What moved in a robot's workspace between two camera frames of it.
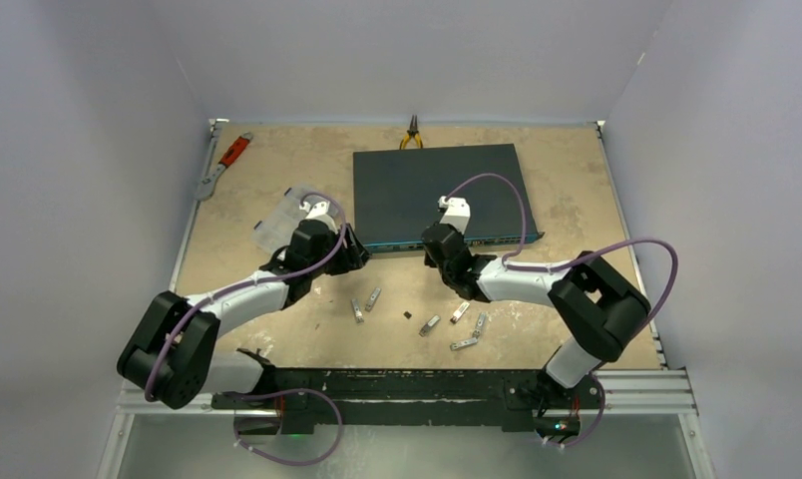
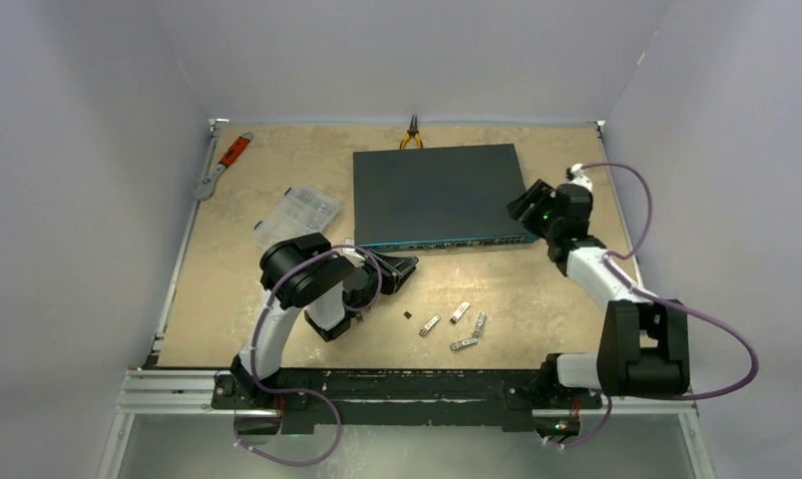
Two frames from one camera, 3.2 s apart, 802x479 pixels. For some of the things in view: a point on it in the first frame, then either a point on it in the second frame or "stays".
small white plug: x=428 y=325 stays
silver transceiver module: x=457 y=314 stays
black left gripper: x=352 y=256 → x=394 y=271
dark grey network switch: x=398 y=190 stays
